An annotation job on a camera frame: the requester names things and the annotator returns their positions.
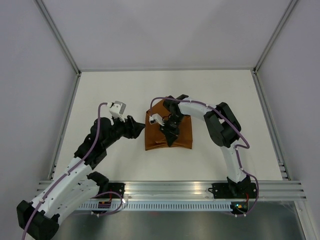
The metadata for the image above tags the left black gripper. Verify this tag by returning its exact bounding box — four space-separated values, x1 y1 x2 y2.
103 113 146 149

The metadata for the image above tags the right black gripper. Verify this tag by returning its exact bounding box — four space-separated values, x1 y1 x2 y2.
159 114 185 147

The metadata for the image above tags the orange-brown cloth napkin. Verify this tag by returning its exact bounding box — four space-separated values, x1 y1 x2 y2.
144 100 193 151

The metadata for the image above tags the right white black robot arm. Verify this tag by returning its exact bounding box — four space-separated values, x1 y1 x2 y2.
160 94 256 198

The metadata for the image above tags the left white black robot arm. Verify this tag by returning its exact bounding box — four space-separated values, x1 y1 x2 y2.
16 115 145 240

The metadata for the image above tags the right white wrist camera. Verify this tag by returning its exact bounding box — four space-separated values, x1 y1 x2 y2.
148 113 165 126

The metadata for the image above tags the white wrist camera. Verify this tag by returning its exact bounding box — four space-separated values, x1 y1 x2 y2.
148 113 165 126
107 101 127 122

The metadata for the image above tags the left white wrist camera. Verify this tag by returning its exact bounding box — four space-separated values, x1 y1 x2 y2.
107 101 127 122

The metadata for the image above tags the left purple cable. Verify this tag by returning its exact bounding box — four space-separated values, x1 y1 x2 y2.
20 101 111 240

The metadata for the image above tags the purple cable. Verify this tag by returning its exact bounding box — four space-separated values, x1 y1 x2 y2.
20 101 111 240
149 96 261 201

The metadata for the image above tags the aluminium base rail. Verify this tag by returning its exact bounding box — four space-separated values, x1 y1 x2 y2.
34 180 307 201

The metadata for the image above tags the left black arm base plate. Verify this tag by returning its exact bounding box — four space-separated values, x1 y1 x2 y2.
104 182 126 199

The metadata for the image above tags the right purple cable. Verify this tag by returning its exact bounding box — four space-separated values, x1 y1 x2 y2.
149 96 261 201

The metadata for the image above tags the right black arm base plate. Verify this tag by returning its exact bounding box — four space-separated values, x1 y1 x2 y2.
211 182 258 199

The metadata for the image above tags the white slotted cable duct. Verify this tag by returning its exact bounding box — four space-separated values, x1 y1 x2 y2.
77 200 232 212

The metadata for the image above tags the right aluminium frame post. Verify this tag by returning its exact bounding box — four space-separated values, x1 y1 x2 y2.
252 0 300 75

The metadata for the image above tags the aluminium frame post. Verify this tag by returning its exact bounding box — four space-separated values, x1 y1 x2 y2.
252 0 300 75
34 0 82 77

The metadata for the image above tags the left aluminium frame post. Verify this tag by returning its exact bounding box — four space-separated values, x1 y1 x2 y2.
34 0 82 77

